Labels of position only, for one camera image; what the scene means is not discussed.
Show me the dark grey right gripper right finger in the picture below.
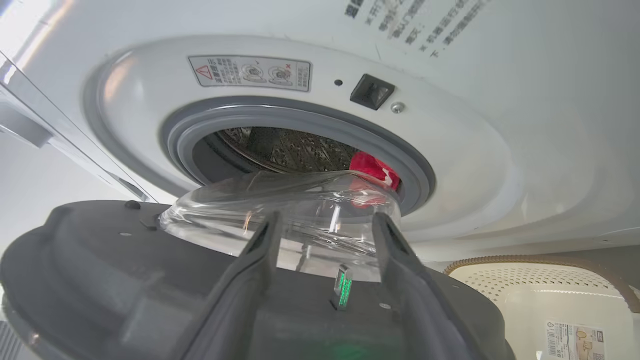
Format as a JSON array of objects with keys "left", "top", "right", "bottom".
[{"left": 371, "top": 212, "right": 486, "bottom": 360}]

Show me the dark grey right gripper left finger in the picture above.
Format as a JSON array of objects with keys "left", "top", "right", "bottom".
[{"left": 172, "top": 210, "right": 282, "bottom": 360}]

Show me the dark round glass washer door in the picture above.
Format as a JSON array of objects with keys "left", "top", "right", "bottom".
[{"left": 0, "top": 170, "right": 516, "bottom": 360}]

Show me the red and white garment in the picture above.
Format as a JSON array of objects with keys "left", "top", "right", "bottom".
[{"left": 349, "top": 151, "right": 401, "bottom": 208}]

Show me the cream perforated laundry basket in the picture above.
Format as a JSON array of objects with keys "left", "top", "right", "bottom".
[{"left": 443, "top": 255, "right": 640, "bottom": 360}]

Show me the paper label in basket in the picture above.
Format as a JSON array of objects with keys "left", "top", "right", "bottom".
[{"left": 545, "top": 320, "right": 607, "bottom": 360}]

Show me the white front-loading washing machine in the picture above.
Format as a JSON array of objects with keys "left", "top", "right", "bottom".
[{"left": 0, "top": 0, "right": 640, "bottom": 263}]

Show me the grey rubber door gasket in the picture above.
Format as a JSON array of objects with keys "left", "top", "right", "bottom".
[{"left": 160, "top": 96, "right": 437, "bottom": 217}]

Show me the black door latch slot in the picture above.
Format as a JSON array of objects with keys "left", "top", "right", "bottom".
[{"left": 349, "top": 74, "right": 396, "bottom": 111}]

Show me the perforated steel washer drum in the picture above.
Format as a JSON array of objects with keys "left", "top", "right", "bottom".
[{"left": 215, "top": 126, "right": 361, "bottom": 175}]

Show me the grey warning sticker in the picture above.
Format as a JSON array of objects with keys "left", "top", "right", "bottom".
[{"left": 188, "top": 55, "right": 312, "bottom": 93}]

